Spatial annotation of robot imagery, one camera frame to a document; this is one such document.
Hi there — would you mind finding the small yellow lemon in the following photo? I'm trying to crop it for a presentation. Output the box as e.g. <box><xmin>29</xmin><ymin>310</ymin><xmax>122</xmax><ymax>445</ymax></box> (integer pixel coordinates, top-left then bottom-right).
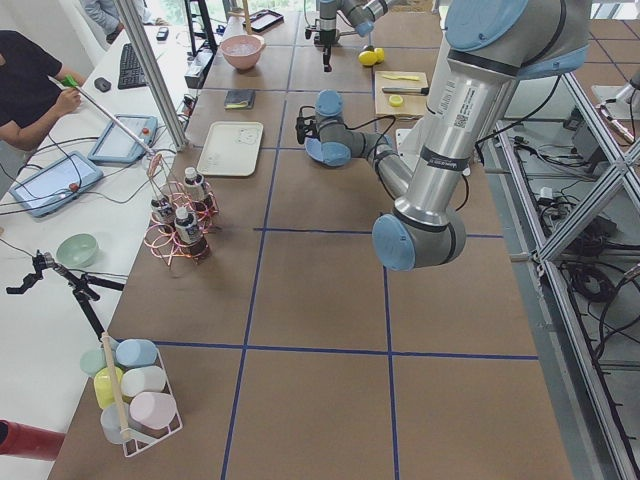
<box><xmin>374</xmin><ymin>47</ymin><xmax>385</xmax><ymax>64</ymax></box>

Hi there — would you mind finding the red cylinder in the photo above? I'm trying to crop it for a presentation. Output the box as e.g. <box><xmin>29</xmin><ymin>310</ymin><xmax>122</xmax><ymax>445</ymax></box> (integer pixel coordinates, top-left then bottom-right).
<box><xmin>1</xmin><ymin>420</ymin><xmax>66</xmax><ymax>461</ymax></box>

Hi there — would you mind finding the tea bottle left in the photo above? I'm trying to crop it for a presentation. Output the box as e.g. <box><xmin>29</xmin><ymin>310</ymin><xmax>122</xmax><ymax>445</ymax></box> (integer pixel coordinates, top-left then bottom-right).
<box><xmin>175</xmin><ymin>206</ymin><xmax>210</xmax><ymax>259</ymax></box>

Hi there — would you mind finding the blue round plate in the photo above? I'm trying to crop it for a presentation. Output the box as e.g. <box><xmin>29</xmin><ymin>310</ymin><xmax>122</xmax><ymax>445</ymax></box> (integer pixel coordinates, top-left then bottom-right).
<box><xmin>304</xmin><ymin>138</ymin><xmax>323</xmax><ymax>163</ymax></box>

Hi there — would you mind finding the person in black shirt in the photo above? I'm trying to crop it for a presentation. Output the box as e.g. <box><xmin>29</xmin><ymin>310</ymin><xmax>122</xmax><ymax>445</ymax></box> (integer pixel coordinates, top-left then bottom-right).
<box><xmin>1</xmin><ymin>30</ymin><xmax>86</xmax><ymax>151</ymax></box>

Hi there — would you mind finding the tea bottle middle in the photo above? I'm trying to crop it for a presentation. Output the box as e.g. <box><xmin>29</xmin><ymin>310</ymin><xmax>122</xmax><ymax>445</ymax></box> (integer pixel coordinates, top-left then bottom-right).
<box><xmin>151</xmin><ymin>196</ymin><xmax>175</xmax><ymax>233</ymax></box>

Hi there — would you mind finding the blue cup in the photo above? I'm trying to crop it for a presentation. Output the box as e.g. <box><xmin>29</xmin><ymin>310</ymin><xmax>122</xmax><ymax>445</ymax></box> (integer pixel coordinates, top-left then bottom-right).
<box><xmin>116</xmin><ymin>339</ymin><xmax>158</xmax><ymax>368</ymax></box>

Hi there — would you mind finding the black tripod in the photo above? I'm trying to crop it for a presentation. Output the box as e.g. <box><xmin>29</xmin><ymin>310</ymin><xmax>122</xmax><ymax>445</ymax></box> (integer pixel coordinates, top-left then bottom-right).
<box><xmin>5</xmin><ymin>251</ymin><xmax>126</xmax><ymax>341</ymax></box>

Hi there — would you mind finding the lemon half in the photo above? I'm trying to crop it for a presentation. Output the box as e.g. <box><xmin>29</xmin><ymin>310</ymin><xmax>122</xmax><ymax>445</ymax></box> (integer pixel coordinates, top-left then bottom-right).
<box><xmin>388</xmin><ymin>94</ymin><xmax>404</xmax><ymax>108</ymax></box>

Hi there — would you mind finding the white wire cup rack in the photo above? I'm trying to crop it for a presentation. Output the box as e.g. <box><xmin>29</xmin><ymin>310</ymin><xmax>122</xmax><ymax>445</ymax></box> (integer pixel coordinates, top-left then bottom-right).
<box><xmin>80</xmin><ymin>332</ymin><xmax>183</xmax><ymax>458</ymax></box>

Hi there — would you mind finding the aluminium frame post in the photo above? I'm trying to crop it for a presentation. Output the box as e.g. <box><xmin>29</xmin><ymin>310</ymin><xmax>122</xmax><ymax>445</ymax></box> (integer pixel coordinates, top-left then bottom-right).
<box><xmin>115</xmin><ymin>0</ymin><xmax>188</xmax><ymax>152</ymax></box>

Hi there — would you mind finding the yellow plastic knife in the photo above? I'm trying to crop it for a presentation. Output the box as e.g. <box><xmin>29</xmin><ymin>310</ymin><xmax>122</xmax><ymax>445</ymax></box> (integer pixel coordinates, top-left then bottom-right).
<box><xmin>381</xmin><ymin>74</ymin><xmax>421</xmax><ymax>81</ymax></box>

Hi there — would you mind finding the pink cup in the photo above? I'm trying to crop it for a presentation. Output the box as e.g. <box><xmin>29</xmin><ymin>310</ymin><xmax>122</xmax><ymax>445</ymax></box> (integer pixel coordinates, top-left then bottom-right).
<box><xmin>129</xmin><ymin>392</ymin><xmax>177</xmax><ymax>430</ymax></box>

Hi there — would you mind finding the white cup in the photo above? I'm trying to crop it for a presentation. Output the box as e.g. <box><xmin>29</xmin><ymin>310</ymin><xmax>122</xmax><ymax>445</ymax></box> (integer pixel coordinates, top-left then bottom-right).
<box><xmin>121</xmin><ymin>365</ymin><xmax>167</xmax><ymax>397</ymax></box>

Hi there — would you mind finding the cream bear tray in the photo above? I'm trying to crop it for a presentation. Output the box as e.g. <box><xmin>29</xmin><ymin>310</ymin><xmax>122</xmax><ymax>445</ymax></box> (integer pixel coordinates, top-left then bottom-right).
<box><xmin>196</xmin><ymin>121</ymin><xmax>264</xmax><ymax>177</ymax></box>

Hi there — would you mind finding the pink bowl with ice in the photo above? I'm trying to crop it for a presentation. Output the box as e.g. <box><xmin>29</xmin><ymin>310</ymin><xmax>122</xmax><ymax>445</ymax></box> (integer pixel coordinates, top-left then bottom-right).
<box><xmin>220</xmin><ymin>35</ymin><xmax>266</xmax><ymax>71</ymax></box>

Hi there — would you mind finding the green small bowl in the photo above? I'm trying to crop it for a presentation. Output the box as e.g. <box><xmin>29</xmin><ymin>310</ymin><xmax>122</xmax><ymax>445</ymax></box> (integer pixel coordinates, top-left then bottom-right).
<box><xmin>55</xmin><ymin>233</ymin><xmax>99</xmax><ymax>269</ymax></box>

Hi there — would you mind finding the tea bottle right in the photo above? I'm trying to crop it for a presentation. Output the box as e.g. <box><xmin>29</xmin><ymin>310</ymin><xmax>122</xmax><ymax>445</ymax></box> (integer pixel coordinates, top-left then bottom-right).
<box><xmin>184</xmin><ymin>167</ymin><xmax>213</xmax><ymax>212</ymax></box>

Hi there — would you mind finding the wooden stand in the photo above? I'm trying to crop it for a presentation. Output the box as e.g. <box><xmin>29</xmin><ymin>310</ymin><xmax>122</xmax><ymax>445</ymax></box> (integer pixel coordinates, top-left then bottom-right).
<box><xmin>241</xmin><ymin>0</ymin><xmax>253</xmax><ymax>35</ymax></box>

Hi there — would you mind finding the copper wire bottle rack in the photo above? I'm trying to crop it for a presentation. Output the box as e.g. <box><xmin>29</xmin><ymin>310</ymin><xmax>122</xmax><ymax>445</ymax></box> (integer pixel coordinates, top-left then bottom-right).
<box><xmin>143</xmin><ymin>153</ymin><xmax>219</xmax><ymax>265</ymax></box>

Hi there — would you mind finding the long metal stick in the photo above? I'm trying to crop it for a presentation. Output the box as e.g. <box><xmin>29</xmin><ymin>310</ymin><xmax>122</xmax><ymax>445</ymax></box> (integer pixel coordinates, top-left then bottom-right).
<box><xmin>61</xmin><ymin>74</ymin><xmax>155</xmax><ymax>157</ymax></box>

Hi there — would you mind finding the large yellow lemon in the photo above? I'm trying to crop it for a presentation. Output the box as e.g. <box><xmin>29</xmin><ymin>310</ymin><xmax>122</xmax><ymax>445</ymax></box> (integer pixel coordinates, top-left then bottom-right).
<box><xmin>358</xmin><ymin>50</ymin><xmax>378</xmax><ymax>67</ymax></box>

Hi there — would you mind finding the grey folded cloth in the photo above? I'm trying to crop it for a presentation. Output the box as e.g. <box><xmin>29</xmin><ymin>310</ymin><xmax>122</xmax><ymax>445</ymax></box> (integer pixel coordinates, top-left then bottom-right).
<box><xmin>224</xmin><ymin>89</ymin><xmax>256</xmax><ymax>110</ymax></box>

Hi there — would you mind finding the tea bottle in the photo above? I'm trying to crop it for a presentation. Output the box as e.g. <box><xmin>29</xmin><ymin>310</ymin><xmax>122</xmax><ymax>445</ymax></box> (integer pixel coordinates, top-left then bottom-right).
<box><xmin>151</xmin><ymin>196</ymin><xmax>175</xmax><ymax>233</ymax></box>
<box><xmin>175</xmin><ymin>206</ymin><xmax>210</xmax><ymax>259</ymax></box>
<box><xmin>184</xmin><ymin>167</ymin><xmax>213</xmax><ymax>212</ymax></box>

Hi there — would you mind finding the black keyboard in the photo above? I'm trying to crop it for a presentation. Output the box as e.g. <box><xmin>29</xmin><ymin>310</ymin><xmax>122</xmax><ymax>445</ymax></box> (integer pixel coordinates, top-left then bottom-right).
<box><xmin>117</xmin><ymin>43</ymin><xmax>147</xmax><ymax>90</ymax></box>

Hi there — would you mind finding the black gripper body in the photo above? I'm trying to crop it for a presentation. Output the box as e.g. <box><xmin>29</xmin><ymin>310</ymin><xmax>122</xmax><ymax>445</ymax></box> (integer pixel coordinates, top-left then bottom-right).
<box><xmin>305</xmin><ymin>18</ymin><xmax>339</xmax><ymax>48</ymax></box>
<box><xmin>295</xmin><ymin>105</ymin><xmax>317</xmax><ymax>145</ymax></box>

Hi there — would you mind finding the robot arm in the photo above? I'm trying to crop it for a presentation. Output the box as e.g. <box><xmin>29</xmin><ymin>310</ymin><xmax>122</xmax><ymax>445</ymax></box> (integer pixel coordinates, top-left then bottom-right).
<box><xmin>296</xmin><ymin>0</ymin><xmax>591</xmax><ymax>271</ymax></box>
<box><xmin>305</xmin><ymin>0</ymin><xmax>396</xmax><ymax>73</ymax></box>

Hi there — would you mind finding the blue teach pendant near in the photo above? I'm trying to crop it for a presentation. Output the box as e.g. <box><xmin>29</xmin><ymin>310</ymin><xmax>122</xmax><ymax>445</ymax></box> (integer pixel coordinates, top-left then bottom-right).
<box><xmin>9</xmin><ymin>151</ymin><xmax>104</xmax><ymax>218</ymax></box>

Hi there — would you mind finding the yellow cup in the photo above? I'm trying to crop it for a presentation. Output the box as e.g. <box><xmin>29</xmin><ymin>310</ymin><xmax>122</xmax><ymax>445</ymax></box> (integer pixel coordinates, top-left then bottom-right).
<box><xmin>93</xmin><ymin>367</ymin><xmax>115</xmax><ymax>410</ymax></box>

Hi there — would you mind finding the wooden cutting board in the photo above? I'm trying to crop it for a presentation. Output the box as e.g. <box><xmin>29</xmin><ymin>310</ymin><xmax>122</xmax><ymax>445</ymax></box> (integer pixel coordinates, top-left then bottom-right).
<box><xmin>374</xmin><ymin>71</ymin><xmax>429</xmax><ymax>118</ymax></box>

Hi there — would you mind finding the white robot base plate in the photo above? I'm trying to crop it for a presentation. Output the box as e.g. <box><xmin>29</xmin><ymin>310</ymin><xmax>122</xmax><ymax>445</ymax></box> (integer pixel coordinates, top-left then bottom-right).
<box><xmin>395</xmin><ymin>126</ymin><xmax>424</xmax><ymax>172</ymax></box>

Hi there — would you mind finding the blue teach pendant far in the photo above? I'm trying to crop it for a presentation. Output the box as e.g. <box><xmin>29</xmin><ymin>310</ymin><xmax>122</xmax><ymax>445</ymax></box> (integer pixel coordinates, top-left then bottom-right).
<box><xmin>88</xmin><ymin>114</ymin><xmax>158</xmax><ymax>165</ymax></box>

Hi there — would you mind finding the black computer mouse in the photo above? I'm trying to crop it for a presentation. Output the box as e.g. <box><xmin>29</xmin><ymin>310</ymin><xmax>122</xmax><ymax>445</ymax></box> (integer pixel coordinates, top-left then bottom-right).
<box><xmin>94</xmin><ymin>77</ymin><xmax>111</xmax><ymax>93</ymax></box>

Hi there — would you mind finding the blue teach pendant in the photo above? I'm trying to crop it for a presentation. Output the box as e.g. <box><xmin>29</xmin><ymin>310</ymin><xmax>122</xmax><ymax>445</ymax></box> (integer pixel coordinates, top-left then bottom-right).
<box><xmin>88</xmin><ymin>114</ymin><xmax>158</xmax><ymax>165</ymax></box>
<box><xmin>9</xmin><ymin>151</ymin><xmax>104</xmax><ymax>218</ymax></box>

